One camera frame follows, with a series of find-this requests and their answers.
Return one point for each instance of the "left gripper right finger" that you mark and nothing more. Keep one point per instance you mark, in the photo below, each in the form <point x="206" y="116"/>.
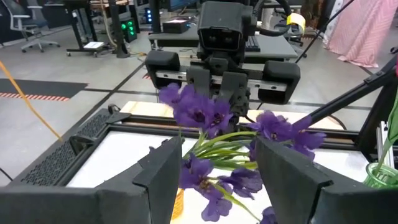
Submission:
<point x="286" y="186"/>

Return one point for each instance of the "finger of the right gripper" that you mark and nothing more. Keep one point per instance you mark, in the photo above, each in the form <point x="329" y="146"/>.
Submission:
<point x="237" y="93"/>
<point x="199" y="81"/>

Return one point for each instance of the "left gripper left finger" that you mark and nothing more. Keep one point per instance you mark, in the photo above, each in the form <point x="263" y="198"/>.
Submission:
<point x="161" y="174"/>

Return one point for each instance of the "purple artificial flower sprig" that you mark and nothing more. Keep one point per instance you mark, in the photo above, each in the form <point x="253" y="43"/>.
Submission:
<point x="199" y="112"/>

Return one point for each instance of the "amber textured glass vase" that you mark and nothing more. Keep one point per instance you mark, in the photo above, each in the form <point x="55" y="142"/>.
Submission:
<point x="178" y="205"/>

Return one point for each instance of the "green glass vase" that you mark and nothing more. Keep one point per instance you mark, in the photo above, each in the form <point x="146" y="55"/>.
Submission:
<point x="382" y="179"/>

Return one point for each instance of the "gray desk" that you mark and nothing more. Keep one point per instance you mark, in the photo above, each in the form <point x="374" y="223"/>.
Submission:
<point x="273" y="49"/>

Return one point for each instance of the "black keyboard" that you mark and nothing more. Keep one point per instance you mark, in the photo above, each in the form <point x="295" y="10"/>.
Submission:
<point x="252" y="43"/>

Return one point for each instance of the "small black box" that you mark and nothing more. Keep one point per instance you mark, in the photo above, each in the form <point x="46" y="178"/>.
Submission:
<point x="175" y="28"/>

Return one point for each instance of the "yellow tape tag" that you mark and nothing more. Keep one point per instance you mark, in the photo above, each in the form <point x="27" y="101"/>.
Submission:
<point x="297" y="20"/>

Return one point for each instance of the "green lit device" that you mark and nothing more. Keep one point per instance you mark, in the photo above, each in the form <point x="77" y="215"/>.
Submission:
<point x="129" y="34"/>

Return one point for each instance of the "black pole stand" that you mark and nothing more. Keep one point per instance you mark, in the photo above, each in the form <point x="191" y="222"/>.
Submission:
<point x="116" y="31"/>

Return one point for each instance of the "pink patterned cloth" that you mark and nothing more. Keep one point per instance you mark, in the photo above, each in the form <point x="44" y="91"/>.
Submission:
<point x="363" y="31"/>

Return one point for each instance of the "black perforated computer case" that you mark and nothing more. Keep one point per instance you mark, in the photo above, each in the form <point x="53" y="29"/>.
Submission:
<point x="62" y="155"/>

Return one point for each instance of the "black mat striped edge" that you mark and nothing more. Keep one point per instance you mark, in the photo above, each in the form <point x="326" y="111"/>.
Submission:
<point x="37" y="87"/>

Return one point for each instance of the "office chair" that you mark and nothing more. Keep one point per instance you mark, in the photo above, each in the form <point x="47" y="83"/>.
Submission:
<point x="31" y="25"/>

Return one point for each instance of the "black table frame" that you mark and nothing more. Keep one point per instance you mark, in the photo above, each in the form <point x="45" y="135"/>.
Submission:
<point x="130" y="132"/>

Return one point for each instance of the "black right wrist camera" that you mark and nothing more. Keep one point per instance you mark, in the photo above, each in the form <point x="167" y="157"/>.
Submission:
<point x="222" y="28"/>

